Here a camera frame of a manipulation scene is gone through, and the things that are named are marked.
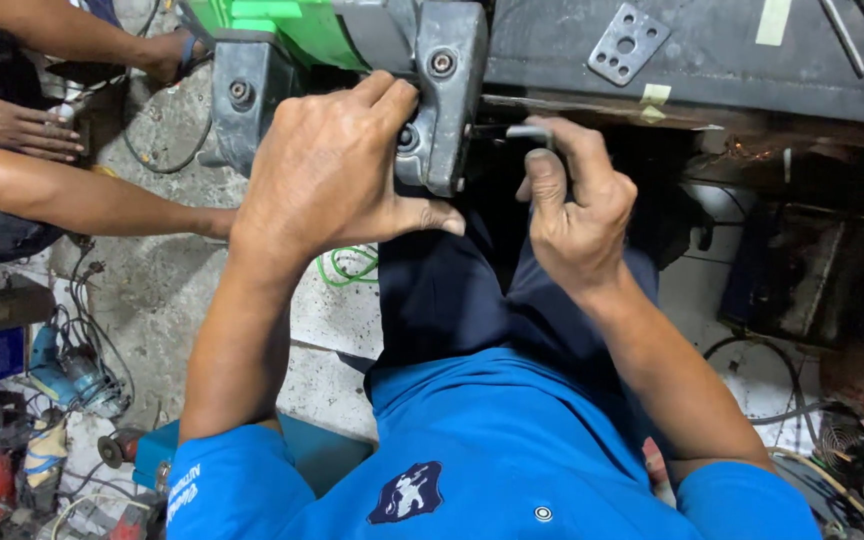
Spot person's left hand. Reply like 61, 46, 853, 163
229, 69, 468, 265

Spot person's right hand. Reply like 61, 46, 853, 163
514, 116, 639, 300

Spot dark metal hex key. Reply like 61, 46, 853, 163
471, 123, 558, 151

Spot green and grey power machine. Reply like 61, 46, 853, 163
177, 0, 490, 198

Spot small pale tape piece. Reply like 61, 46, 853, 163
639, 82, 672, 126

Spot person's navy trousers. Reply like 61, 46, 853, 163
363, 198, 663, 395

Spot metal plate with holes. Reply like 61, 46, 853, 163
587, 2, 672, 87

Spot grey workbench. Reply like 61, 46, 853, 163
477, 0, 864, 196

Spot black metal box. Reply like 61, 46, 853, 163
717, 201, 864, 351

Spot person's blue shirt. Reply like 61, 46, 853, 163
165, 346, 825, 540

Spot long pale tape strip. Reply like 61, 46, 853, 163
755, 0, 794, 48

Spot blue angle grinder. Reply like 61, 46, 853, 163
27, 322, 134, 421

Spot small grinder with disc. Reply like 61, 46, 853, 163
96, 427, 150, 471

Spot green cable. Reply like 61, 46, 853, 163
316, 245, 380, 288

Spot black floor cable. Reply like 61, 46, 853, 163
120, 75, 214, 176

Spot black looped cable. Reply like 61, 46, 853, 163
702, 334, 827, 430

